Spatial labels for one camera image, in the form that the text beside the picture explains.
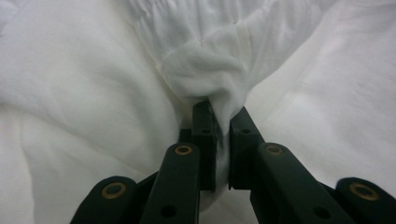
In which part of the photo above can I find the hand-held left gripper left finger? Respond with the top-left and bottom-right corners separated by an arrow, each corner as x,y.
178,100 -> 219,192

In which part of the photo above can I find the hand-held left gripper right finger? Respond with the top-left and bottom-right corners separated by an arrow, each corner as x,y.
228,105 -> 266,190

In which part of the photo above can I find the white skirt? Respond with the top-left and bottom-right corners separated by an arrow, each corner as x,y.
0,0 -> 396,224

